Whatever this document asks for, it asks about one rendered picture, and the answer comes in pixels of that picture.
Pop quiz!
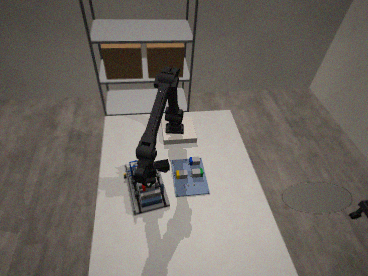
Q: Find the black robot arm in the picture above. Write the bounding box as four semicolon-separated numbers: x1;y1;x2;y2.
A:
133;66;184;183

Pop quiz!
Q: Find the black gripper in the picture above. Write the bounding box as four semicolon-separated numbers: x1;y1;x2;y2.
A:
142;177;156;188

